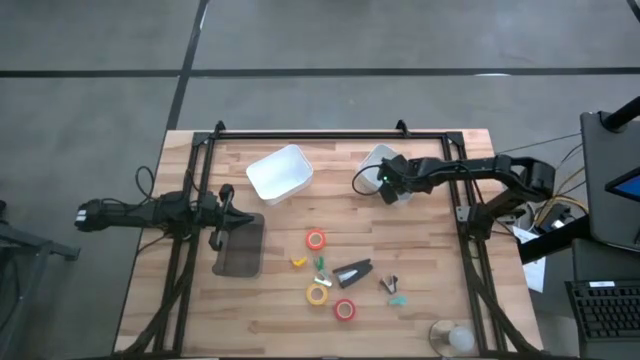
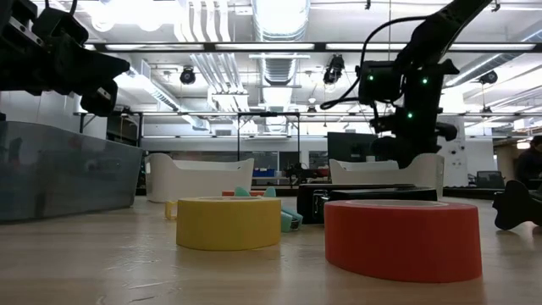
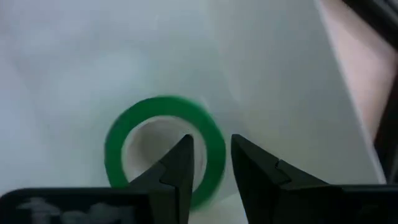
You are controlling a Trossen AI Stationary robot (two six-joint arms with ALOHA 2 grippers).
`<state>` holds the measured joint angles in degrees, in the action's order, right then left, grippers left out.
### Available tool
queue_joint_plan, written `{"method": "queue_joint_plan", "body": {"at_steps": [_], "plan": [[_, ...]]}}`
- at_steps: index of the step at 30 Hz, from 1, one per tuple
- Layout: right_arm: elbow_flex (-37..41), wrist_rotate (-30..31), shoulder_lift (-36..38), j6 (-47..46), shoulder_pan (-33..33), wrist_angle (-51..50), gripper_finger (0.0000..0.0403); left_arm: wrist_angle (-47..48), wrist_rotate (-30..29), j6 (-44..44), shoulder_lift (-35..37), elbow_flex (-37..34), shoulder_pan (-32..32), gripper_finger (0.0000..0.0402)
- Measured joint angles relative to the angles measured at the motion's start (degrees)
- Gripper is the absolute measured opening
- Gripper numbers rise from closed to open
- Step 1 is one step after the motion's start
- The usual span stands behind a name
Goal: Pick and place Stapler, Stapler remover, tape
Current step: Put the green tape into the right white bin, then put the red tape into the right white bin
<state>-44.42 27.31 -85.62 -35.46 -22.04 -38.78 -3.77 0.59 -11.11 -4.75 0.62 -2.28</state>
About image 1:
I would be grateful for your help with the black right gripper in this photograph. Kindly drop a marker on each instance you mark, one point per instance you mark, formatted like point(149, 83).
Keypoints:
point(402, 175)

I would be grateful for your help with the black aluminium frame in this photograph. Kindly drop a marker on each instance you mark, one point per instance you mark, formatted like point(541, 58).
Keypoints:
point(325, 135)

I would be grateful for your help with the teal staple remover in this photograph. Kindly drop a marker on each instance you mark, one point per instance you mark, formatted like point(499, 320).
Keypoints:
point(398, 301)

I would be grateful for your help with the white plastic bin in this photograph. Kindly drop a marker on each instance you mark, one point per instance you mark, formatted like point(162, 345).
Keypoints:
point(280, 172)
point(372, 159)

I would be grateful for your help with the black power adapter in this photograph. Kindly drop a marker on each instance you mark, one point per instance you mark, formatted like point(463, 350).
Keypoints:
point(557, 220)

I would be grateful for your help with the grey metal bracket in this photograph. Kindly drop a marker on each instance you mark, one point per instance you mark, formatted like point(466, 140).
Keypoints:
point(463, 214)

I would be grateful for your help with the red tape roll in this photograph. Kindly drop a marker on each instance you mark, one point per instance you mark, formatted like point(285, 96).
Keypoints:
point(336, 310)

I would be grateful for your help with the blue lit screen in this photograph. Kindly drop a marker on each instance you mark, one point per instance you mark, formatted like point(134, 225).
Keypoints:
point(630, 189)

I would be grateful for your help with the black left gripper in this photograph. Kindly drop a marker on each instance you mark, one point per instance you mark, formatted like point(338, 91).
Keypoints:
point(212, 215)

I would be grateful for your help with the white round bulb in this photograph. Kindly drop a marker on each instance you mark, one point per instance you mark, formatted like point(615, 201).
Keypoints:
point(461, 340)

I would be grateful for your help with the grey metal stand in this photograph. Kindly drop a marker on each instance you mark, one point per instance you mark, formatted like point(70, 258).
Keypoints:
point(30, 240)

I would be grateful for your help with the yellow tape roll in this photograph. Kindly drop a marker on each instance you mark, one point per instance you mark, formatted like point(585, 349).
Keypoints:
point(309, 295)

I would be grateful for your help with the black pole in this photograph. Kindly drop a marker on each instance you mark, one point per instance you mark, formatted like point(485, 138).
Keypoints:
point(622, 116)

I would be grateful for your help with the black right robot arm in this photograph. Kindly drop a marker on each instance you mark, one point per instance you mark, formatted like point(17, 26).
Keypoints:
point(475, 169)

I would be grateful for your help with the white paper sheet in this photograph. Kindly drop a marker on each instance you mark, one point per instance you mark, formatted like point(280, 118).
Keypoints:
point(536, 277)

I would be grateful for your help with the orange tape roll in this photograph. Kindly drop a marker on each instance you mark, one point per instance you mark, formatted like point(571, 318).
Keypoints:
point(308, 240)

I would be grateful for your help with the grey laptop black keyboard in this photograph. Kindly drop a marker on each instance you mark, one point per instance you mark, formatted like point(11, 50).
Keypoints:
point(605, 312)

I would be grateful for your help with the grey translucent plastic bin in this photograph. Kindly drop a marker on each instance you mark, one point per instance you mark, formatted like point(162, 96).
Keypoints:
point(245, 250)

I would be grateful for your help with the small yellow stapler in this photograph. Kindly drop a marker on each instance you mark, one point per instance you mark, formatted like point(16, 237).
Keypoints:
point(299, 261)

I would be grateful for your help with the black beam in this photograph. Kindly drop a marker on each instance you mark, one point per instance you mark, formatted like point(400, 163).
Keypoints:
point(550, 242)

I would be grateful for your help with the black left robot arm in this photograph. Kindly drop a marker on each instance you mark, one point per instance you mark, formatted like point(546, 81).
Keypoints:
point(125, 215)

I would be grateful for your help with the grey cart panel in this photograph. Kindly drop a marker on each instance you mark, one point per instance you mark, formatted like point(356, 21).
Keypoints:
point(600, 175)

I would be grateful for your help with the silver binder clip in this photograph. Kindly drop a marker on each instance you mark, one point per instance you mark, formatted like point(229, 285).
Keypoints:
point(389, 284)

